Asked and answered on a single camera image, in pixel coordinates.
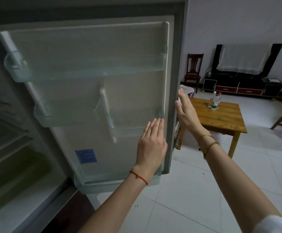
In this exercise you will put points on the person's right hand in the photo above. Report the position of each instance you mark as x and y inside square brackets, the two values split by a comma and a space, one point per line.
[187, 114]

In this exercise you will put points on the person's left hand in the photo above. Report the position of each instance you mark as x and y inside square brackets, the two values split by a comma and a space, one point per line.
[151, 149]

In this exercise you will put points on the person's left little finger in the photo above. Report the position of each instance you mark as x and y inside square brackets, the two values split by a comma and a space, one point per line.
[145, 132]

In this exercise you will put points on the person's left thumb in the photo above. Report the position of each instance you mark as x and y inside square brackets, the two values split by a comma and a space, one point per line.
[164, 148]

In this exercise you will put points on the person's left middle finger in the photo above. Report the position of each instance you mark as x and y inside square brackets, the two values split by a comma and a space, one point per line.
[156, 127]

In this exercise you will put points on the person's right thumb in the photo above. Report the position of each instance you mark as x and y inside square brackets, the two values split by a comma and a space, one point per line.
[178, 109]

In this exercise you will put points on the grey refrigerator door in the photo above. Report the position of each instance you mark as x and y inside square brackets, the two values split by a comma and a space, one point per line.
[133, 89]

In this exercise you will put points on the person's left forearm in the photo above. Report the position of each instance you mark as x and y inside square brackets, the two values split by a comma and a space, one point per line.
[116, 206]

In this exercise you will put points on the person's right forearm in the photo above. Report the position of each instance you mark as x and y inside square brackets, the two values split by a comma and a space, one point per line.
[235, 181]

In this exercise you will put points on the clear door shelf with divider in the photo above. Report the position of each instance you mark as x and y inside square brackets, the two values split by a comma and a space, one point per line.
[131, 123]

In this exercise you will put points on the pink cloth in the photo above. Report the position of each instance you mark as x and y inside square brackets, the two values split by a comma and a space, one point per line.
[188, 90]

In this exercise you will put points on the small drinking glass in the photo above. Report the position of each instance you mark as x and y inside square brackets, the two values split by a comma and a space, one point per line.
[209, 104]

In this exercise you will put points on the clear bottle green label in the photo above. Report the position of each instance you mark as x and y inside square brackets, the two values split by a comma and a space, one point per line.
[214, 104]

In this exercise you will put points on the dark wooden chair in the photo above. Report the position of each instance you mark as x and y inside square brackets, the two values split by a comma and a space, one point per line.
[194, 72]

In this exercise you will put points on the clear bottle red cap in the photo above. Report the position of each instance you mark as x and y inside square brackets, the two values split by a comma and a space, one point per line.
[219, 99]

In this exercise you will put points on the light wooden table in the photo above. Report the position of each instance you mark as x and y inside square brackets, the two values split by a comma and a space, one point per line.
[223, 118]

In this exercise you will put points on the clear bottle white label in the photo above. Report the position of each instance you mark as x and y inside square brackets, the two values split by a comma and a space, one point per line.
[208, 72]

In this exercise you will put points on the blue sticker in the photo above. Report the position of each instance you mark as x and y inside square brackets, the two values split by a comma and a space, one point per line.
[85, 156]

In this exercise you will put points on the clear bottom door shelf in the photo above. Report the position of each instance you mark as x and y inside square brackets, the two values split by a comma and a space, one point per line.
[102, 181]

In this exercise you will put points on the black television stand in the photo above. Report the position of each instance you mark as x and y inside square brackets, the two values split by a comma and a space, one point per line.
[243, 83]

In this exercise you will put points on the small clear door shelf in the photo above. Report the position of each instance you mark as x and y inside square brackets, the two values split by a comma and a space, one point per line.
[65, 114]

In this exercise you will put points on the white television cover cloth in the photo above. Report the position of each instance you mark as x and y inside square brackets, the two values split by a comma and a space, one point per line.
[243, 58]

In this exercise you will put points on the wide clear door shelf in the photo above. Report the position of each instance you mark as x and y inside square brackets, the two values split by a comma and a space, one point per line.
[87, 63]

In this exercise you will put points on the small white box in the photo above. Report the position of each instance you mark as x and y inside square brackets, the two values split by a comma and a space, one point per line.
[274, 80]

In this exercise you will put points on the black television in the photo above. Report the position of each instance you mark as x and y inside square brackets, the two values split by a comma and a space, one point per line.
[276, 58]

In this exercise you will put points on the white sleeve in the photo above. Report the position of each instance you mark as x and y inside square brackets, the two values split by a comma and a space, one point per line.
[277, 225]

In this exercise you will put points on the open refrigerator body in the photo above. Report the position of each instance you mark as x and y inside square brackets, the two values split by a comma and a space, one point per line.
[12, 186]

